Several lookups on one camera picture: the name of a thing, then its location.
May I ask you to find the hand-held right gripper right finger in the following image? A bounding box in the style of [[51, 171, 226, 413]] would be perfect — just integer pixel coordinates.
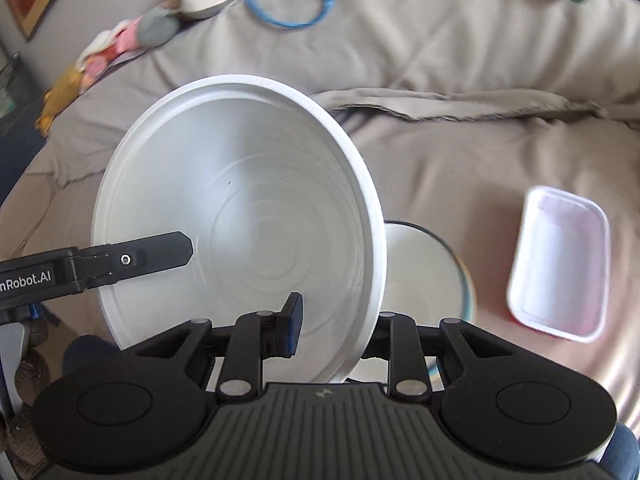
[[360, 311, 506, 402]]

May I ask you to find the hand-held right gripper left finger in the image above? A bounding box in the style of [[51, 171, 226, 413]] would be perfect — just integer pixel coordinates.
[[137, 292, 305, 404]]

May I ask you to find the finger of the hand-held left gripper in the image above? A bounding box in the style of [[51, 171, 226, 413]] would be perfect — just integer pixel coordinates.
[[75, 231, 195, 292]]

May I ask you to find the blue enamel bowl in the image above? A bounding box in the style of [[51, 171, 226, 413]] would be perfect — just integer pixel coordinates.
[[347, 220, 476, 386]]

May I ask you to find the white bowl with orange print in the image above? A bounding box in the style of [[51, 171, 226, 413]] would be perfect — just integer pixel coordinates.
[[91, 75, 387, 385]]

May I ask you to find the person's leg in blue trousers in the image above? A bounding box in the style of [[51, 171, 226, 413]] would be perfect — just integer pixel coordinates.
[[597, 422, 640, 480], [62, 335, 123, 377]]

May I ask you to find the brown fuzzy cloth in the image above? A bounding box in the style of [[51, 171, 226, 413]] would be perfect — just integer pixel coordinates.
[[0, 317, 53, 480]]

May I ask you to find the red tray with white inside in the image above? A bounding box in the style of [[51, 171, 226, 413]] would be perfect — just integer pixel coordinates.
[[506, 185, 611, 344]]

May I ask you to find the yellow plush toy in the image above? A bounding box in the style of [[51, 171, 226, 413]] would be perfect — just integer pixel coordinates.
[[35, 67, 86, 136]]

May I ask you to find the pink plush toy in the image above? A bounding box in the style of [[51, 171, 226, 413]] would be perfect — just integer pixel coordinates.
[[80, 19, 143, 68]]

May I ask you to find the grey plush toy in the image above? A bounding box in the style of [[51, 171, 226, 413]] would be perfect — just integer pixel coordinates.
[[137, 7, 182, 48]]

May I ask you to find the blue cord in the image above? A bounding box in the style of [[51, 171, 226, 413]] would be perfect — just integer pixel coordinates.
[[243, 0, 335, 29]]

